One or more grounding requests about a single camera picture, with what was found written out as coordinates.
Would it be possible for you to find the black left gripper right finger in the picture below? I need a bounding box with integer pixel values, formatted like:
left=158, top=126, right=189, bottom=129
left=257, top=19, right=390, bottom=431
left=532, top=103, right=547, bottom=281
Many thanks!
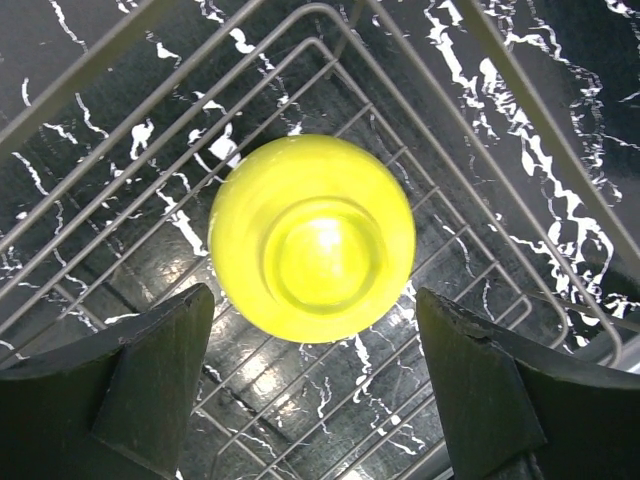
left=416, top=288, right=639, bottom=479

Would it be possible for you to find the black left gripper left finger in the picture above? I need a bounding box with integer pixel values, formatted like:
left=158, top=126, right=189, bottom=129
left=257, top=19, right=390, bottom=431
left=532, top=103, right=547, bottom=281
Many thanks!
left=1, top=284, right=214, bottom=479

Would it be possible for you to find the yellow-green bowl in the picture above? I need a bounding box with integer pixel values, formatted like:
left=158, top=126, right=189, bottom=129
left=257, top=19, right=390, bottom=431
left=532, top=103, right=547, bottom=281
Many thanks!
left=208, top=134, right=416, bottom=343

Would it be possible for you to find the wire dish rack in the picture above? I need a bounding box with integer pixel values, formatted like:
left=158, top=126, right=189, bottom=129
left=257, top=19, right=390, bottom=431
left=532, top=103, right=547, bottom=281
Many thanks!
left=1, top=1, right=639, bottom=479

